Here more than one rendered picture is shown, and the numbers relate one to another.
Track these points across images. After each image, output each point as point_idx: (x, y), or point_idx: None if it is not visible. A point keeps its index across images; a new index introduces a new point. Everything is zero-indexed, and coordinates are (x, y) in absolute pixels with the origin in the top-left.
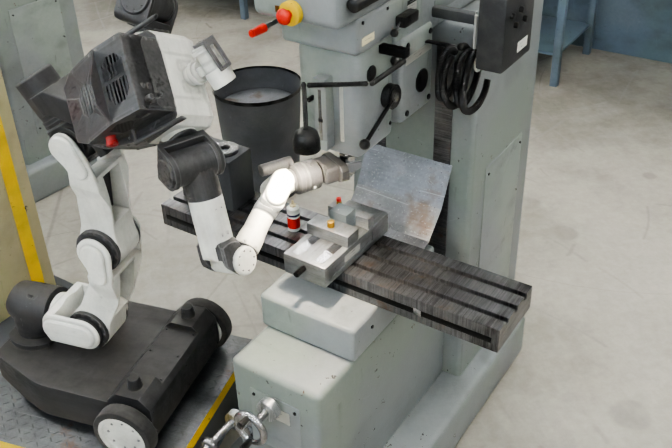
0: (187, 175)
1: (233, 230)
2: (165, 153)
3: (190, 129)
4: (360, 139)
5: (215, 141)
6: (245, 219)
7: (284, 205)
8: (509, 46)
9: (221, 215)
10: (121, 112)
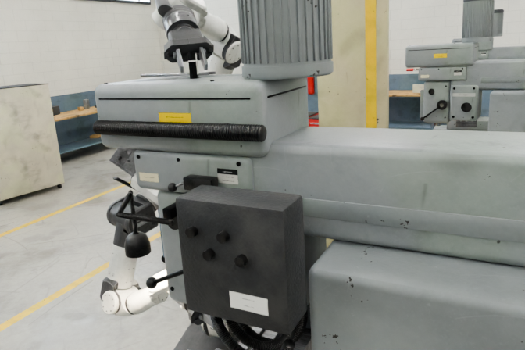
0: (112, 218)
1: (252, 327)
2: (119, 199)
3: (141, 196)
4: (167, 280)
5: (135, 210)
6: (269, 330)
7: (298, 349)
8: (200, 279)
9: (114, 260)
10: (119, 162)
